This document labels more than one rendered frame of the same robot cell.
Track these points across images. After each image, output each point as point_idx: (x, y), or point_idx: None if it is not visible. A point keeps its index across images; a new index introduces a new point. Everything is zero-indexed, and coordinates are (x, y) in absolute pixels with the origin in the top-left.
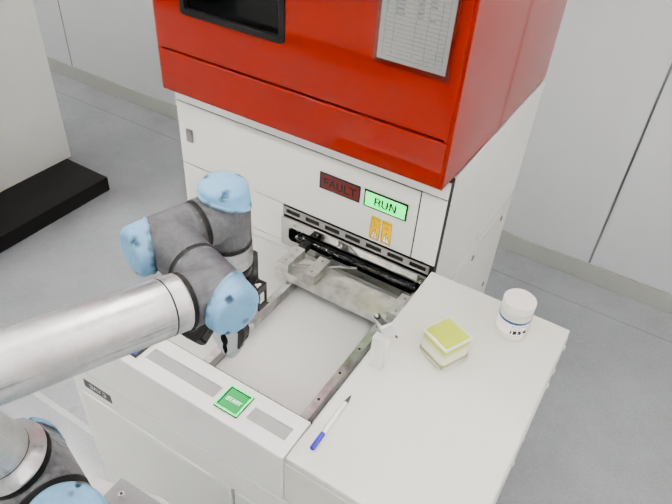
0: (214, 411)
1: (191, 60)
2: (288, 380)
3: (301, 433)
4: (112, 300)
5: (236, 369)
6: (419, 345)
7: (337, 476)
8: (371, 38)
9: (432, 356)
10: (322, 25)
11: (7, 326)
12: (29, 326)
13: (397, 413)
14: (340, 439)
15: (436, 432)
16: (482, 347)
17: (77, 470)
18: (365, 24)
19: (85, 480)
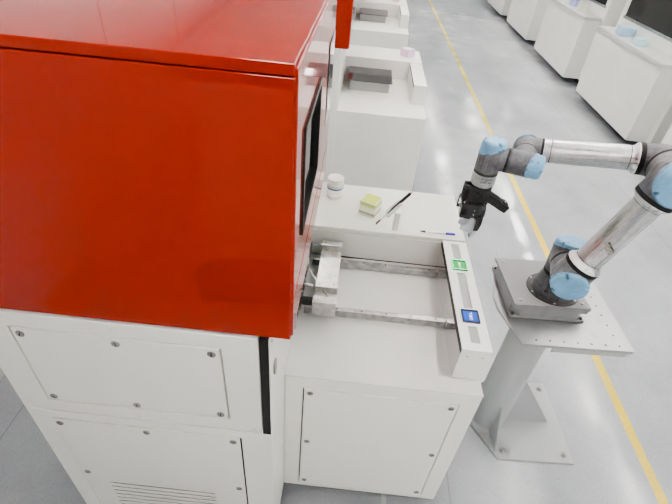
0: (470, 269)
1: (300, 270)
2: (400, 288)
3: (450, 241)
4: (574, 141)
5: (413, 311)
6: (370, 219)
7: (457, 226)
8: (325, 113)
9: (378, 210)
10: (321, 130)
11: (612, 149)
12: (606, 144)
13: (413, 218)
14: (441, 229)
15: (411, 207)
16: (353, 202)
17: (556, 257)
18: (325, 107)
19: (555, 255)
